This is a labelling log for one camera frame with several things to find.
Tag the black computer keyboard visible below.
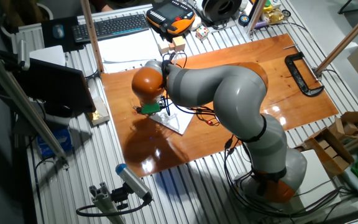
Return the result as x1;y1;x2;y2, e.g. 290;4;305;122
71;13;151;44

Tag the stack of white printed sheets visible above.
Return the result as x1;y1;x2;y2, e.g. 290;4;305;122
97;29;164;74

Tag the grey computer mouse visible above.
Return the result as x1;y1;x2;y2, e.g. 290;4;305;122
52;24;65;39

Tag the black orange teach pendant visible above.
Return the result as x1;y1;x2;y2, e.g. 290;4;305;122
145;0;196;35

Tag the black mouse pad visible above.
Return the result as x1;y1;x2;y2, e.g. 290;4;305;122
40;16;85;53

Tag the white flat box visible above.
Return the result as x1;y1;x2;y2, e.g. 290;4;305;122
29;45;67;67

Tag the large wooden cube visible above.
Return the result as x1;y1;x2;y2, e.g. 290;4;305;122
172;35;186;52

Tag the white rounded object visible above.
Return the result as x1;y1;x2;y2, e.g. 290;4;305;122
188;15;202;32

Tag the black flat monitor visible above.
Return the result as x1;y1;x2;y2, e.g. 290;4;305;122
12;57;96;118

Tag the Rubik's cube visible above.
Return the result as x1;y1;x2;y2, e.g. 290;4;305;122
195;26;210;42

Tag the small box with gold foil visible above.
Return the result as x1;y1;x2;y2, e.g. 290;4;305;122
87;95;111;126

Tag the black filament spool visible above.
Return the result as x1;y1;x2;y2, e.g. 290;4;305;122
201;0;243;23

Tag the blue tissue pack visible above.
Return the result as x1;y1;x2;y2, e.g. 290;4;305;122
36;128;73;158

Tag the gold foil bag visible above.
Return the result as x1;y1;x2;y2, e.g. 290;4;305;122
262;7;285;25

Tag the black C-clamp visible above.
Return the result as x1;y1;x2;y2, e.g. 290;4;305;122
283;44;325;97

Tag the glossy brown wooden board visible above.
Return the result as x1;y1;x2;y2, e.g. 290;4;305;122
100;33;340;179

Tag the black chair base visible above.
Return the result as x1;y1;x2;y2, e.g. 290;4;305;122
337;0;358;16

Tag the open cardboard box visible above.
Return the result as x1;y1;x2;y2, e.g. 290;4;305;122
295;111;358;177

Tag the white rolled tube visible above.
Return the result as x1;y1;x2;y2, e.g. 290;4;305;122
342;167;358;200

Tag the wooden frame pole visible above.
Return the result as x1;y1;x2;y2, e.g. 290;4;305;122
314;2;358;77
80;0;105;74

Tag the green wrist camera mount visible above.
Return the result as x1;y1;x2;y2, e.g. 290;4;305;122
140;102;162;115

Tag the diagonal aluminium frame strut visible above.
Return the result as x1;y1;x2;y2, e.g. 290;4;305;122
0;43;70;169

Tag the aluminium profile post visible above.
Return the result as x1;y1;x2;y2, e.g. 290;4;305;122
246;0;269;35

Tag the silver depth camera blue end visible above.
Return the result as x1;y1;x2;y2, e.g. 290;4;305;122
115;163;154;202

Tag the aluminium profile camera stand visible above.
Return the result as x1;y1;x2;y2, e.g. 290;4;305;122
88;182;126;224

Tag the black camera cable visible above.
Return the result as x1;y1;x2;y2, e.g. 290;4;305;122
75;198;154;218

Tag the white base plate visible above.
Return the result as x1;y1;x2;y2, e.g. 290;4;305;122
290;149;341;215

